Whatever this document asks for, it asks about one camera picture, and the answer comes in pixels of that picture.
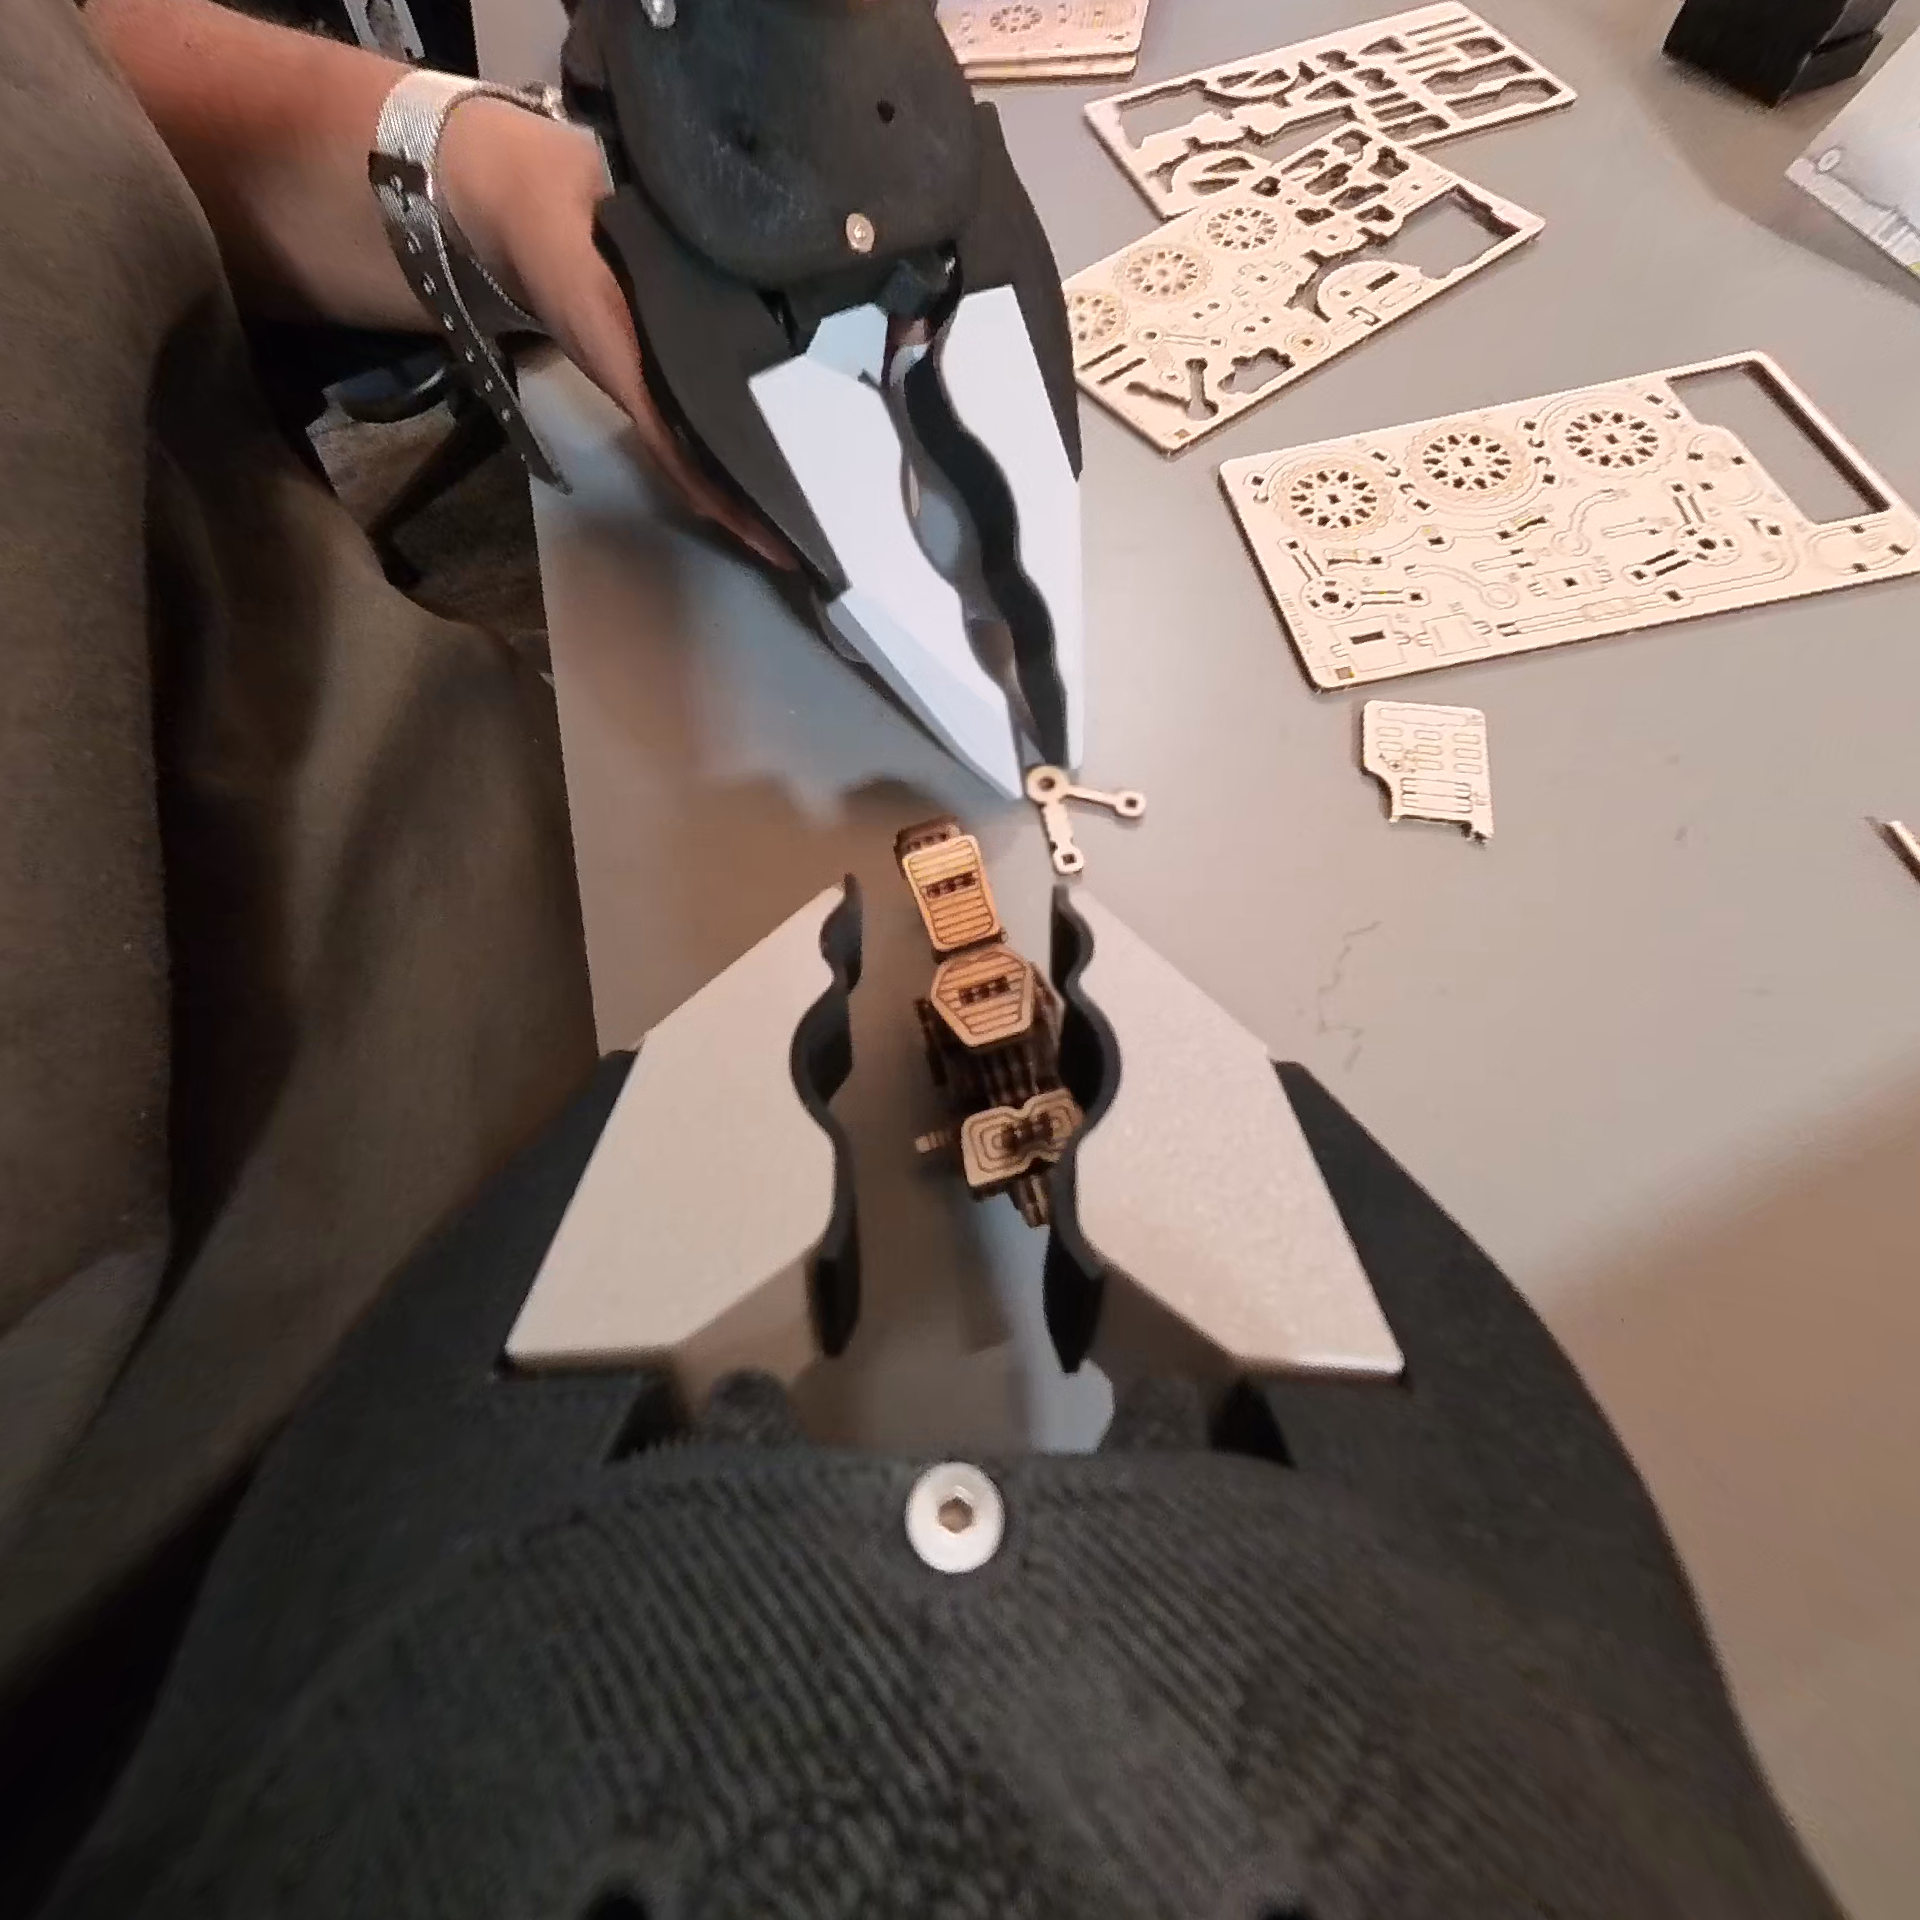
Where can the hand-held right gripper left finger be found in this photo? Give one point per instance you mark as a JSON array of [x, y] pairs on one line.
[[674, 1201]]

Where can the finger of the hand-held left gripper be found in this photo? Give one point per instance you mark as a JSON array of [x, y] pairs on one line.
[[1019, 451], [855, 511]]

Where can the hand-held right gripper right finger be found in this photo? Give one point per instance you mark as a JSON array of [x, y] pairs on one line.
[[1230, 1201]]

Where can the wooden puzzle sheet small wheels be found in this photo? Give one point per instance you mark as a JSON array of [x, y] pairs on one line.
[[1154, 285]]

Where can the partly built wooden model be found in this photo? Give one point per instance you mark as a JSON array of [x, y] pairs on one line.
[[983, 1005]]

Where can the small angled wooden link piece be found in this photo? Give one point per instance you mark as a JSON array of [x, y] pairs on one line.
[[1060, 819]]

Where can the grey desk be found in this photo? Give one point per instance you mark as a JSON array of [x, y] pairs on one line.
[[1499, 974]]

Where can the person's left hand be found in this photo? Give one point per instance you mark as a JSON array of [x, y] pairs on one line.
[[555, 225]]

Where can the silver wristband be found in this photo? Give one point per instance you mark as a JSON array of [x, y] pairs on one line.
[[427, 225]]

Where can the black office chair base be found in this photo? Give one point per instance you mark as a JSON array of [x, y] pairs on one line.
[[420, 451]]

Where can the small slotted wooden piece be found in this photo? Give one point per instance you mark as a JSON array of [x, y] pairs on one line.
[[1425, 765]]

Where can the wooden puzzle sheet rectangular window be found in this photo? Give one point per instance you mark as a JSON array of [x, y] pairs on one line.
[[1499, 557]]

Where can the wooden puzzle sheet large cutouts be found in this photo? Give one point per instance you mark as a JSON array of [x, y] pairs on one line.
[[1529, 91]]

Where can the small black box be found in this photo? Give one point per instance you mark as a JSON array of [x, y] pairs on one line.
[[1755, 44]]

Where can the printed instruction booklet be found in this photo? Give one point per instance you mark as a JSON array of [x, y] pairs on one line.
[[1874, 181]]

